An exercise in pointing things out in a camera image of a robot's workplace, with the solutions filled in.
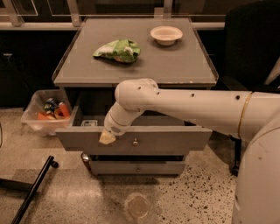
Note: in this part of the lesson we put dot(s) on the white card box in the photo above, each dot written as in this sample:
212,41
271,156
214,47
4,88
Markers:
89,123

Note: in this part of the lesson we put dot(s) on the white paper bowl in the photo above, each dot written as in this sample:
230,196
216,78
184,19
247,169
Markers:
166,35

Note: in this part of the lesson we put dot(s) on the grey drawer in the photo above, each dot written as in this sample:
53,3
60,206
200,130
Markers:
156,134
137,167

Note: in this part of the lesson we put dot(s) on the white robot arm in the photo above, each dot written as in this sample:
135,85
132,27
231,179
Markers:
253,117

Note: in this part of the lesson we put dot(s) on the grey drawer cabinet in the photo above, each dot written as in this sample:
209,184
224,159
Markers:
90,83

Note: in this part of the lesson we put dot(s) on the clear plastic bin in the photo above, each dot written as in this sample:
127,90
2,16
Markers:
36,117

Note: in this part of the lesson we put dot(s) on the black metal leg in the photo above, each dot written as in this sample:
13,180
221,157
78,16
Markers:
30,188

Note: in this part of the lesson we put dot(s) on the green chip bag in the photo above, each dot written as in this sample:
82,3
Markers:
121,50

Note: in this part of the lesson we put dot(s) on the grey lower drawer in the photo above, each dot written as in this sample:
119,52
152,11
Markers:
137,167

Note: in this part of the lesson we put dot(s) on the orange can in bin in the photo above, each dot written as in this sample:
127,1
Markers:
64,109

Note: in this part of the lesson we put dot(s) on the grey top drawer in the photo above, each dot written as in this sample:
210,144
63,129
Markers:
156,134

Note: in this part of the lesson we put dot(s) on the round floor cover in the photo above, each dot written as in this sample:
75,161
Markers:
137,205

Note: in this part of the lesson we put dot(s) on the metal window railing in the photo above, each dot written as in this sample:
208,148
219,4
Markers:
70,14

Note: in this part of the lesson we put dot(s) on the metal drawer knob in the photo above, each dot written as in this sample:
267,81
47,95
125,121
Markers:
135,142

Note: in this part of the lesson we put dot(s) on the black office chair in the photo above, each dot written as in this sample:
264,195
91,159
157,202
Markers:
252,47

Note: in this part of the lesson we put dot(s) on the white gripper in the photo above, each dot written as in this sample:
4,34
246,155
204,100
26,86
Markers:
113,126

